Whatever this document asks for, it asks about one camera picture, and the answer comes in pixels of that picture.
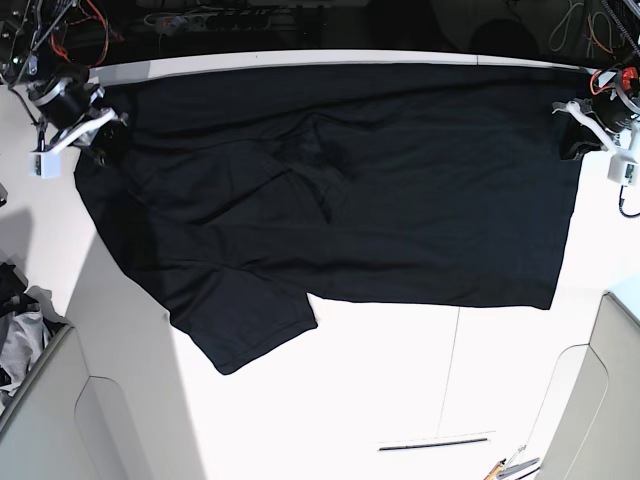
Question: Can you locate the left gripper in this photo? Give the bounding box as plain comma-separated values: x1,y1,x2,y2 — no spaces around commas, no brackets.
552,67,639,161

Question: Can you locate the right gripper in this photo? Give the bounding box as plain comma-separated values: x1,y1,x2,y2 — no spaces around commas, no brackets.
27,77,129,167

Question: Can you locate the black T-shirt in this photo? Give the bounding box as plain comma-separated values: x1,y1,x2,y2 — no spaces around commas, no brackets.
74,64,587,375

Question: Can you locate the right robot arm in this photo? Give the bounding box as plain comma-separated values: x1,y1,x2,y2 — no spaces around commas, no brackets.
1,1,128,178

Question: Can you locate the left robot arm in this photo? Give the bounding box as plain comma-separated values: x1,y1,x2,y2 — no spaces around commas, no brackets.
547,1,639,149

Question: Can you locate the grey power strip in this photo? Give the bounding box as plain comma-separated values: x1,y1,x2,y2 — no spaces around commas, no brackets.
143,10,270,36

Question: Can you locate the clothes pile in bin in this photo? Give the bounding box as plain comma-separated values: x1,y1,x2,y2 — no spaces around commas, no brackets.
1,263,64,413

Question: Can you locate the grey left bin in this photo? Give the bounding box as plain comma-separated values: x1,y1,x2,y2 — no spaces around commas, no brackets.
1,327,128,480

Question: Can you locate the grey bin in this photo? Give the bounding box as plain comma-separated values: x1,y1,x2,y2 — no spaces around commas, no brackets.
1,327,128,480
537,294,639,480

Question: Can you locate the grey right bin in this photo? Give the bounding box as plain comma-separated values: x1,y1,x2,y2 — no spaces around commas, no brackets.
537,294,639,480

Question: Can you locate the thin black rod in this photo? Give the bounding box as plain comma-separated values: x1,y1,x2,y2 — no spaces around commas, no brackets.
378,437,489,452

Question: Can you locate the yellow pencil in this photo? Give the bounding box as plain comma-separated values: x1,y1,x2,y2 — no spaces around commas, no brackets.
484,459,507,480

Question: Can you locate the grey cable loop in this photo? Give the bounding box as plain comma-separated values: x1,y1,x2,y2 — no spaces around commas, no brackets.
548,0,614,54

